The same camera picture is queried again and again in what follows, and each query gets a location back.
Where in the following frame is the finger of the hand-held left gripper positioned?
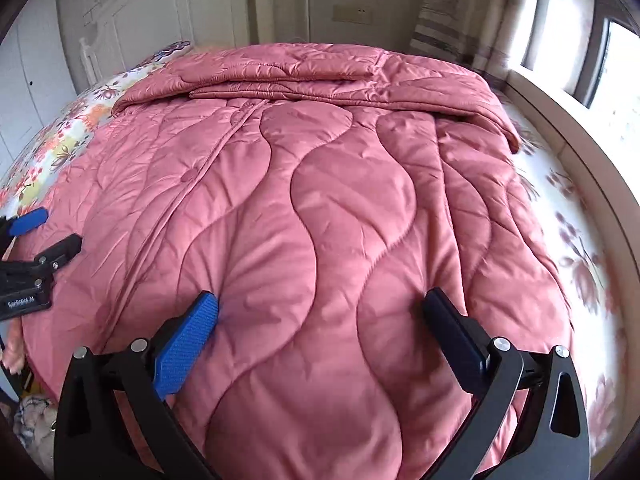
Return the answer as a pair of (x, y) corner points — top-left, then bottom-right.
(0, 208), (49, 261)
(34, 233), (83, 275)

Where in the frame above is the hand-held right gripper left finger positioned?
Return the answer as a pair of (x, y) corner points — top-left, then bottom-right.
(52, 290), (221, 480)

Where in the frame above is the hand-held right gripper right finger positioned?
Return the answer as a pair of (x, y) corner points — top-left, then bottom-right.
(422, 287), (591, 480)

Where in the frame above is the pink quilted jacket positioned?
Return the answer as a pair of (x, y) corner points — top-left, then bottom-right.
(20, 42), (576, 480)

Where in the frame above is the person's left hand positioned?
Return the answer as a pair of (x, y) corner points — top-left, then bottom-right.
(1, 319), (27, 375)

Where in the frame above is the floral bed sheet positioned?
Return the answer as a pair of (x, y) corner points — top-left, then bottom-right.
(0, 42), (632, 480)

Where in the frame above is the white wardrobe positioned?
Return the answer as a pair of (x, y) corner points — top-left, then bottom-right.
(0, 0), (81, 171)

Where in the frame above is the beige window sill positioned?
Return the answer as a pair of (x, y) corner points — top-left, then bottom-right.
(505, 67), (640, 361)

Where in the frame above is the purple patterned cushion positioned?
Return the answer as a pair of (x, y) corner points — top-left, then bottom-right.
(145, 40), (193, 67)

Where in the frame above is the white wooden headboard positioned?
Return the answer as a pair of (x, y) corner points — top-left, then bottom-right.
(79, 0), (273, 96)

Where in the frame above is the dark framed window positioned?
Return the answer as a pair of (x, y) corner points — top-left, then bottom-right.
(520, 0), (640, 161)

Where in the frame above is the printed beige curtain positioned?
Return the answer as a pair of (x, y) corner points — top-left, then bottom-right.
(410, 0), (546, 81)

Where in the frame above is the wall socket plate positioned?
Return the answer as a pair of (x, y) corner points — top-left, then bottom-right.
(332, 5), (373, 25)

